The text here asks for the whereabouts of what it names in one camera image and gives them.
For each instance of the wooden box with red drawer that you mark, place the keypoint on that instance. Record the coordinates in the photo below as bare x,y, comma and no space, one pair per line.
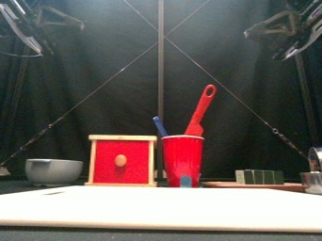
121,160

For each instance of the white cutting board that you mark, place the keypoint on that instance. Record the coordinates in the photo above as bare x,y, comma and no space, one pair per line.
163,208

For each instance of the blue tape piece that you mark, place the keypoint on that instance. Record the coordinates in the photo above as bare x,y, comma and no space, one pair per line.
185,181

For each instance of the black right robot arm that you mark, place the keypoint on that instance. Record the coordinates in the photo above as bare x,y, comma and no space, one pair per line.
302,44

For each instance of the vertical metal frame pole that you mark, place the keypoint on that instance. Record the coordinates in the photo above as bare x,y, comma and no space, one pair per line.
160,78

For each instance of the grey bowl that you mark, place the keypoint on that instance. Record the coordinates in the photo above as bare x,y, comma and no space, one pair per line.
53,171

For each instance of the dark side frame strut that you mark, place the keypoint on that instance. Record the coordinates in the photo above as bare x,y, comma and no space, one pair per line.
307,94
16,91

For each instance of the dark green sushi piece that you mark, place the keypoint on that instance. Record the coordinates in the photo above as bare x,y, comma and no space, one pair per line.
259,177
279,177
247,177
268,177

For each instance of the silver metal cup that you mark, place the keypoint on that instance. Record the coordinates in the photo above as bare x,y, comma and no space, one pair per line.
312,182

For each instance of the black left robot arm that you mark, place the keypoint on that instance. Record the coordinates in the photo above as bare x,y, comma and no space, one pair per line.
16,29

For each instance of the pink rectangular plate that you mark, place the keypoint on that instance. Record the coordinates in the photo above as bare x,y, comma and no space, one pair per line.
255,185

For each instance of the red plastic cup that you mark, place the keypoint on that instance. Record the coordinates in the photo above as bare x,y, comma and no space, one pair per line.
181,160

